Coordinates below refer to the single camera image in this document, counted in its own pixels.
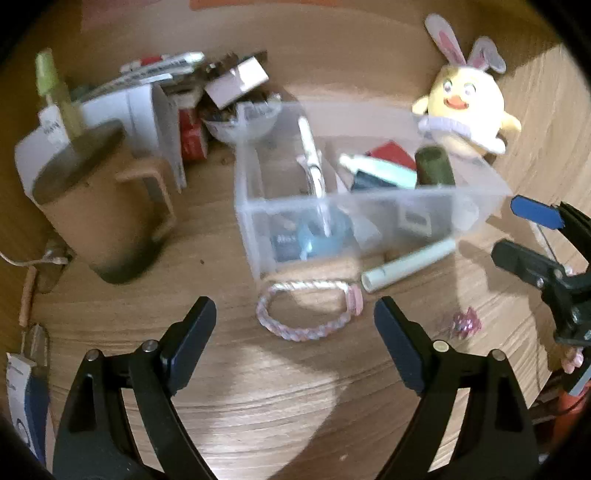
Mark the translucent blue case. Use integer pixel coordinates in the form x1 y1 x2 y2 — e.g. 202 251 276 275
298 215 354 259

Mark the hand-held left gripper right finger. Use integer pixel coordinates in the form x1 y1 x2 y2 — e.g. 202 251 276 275
374 296 539 480

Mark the green spray bottle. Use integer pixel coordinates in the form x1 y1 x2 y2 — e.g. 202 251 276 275
34 50 86 139

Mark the orange paper sheet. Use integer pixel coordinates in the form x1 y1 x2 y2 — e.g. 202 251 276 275
189 0 305 12

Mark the pink flower charm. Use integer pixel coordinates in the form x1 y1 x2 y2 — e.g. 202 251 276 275
438 307 483 341

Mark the red box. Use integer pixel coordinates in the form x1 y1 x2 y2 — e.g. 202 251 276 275
178 106 208 161

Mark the thin white cable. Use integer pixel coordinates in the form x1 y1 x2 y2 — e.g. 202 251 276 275
0 249 72 269

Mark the small black card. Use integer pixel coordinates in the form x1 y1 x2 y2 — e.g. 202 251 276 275
271 217 301 261

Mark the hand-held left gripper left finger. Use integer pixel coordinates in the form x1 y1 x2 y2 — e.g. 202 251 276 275
53 296 217 480

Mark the bowl of glass beads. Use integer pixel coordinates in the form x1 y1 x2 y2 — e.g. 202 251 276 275
201 95 282 144

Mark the brown stick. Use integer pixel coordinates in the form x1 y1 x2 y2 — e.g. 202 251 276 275
21 265 38 329

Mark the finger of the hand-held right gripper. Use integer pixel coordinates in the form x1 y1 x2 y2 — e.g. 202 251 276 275
512 195 591 259
492 239 591 342

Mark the clear plastic storage bin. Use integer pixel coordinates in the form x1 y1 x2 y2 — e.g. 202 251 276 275
233 100 513 281

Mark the red and white marker pen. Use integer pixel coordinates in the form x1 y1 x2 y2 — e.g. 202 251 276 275
121 52 205 75

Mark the brown mug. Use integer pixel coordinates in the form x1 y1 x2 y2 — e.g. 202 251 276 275
30 119 177 284

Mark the dark green bottle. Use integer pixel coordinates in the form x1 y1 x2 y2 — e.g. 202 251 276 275
414 144 457 188

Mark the pink white braided bracelet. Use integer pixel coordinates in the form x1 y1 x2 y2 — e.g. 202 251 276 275
255 279 363 343

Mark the yellow chick plush toy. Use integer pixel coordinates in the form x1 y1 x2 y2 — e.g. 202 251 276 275
412 13 522 160

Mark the white carton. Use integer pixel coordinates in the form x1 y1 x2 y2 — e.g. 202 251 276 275
14 105 77 204

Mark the orange cloth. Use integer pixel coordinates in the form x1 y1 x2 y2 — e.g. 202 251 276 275
551 385 589 446

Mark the blue and white packet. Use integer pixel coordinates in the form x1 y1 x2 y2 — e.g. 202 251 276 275
6 352 51 464

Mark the small white cardboard box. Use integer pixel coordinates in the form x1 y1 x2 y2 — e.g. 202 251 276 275
204 56 269 109

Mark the stack of booklets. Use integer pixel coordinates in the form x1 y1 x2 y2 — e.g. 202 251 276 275
69 65 199 100

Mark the red foil packet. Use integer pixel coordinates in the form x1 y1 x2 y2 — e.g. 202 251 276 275
366 140 417 171

